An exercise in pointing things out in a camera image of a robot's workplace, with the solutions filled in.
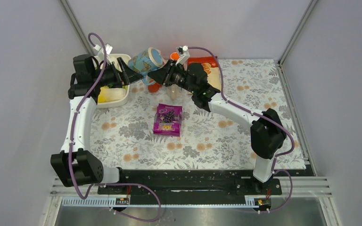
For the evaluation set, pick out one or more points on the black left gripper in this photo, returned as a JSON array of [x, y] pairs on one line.
[[127, 74]]

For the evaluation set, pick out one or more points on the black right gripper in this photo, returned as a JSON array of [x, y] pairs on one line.
[[164, 75]]

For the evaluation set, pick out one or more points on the small orange cup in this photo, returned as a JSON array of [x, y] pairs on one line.
[[153, 86]]

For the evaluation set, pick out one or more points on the blue butterfly mug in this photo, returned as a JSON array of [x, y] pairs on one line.
[[146, 61]]

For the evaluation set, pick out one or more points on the small pink cup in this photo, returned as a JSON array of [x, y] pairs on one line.
[[174, 92]]

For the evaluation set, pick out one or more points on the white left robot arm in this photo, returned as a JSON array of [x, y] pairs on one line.
[[75, 162]]

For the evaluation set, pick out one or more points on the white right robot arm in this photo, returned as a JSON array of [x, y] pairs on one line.
[[266, 131]]

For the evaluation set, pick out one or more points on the orange mug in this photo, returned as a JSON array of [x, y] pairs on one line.
[[174, 56]]

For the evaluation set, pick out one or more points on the white plastic tub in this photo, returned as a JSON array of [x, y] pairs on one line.
[[113, 59]]

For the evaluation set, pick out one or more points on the white toy cabbage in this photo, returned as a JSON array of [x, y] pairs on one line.
[[111, 94]]

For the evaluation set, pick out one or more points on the purple candy bag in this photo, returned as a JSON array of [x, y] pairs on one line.
[[168, 120]]

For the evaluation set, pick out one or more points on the orange chips bag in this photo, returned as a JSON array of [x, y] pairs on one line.
[[211, 67]]

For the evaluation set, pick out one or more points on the floral table mat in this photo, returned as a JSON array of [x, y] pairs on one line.
[[123, 136]]

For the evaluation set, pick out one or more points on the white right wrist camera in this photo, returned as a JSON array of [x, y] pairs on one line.
[[183, 53]]

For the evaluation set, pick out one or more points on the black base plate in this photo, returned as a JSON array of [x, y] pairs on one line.
[[191, 187]]

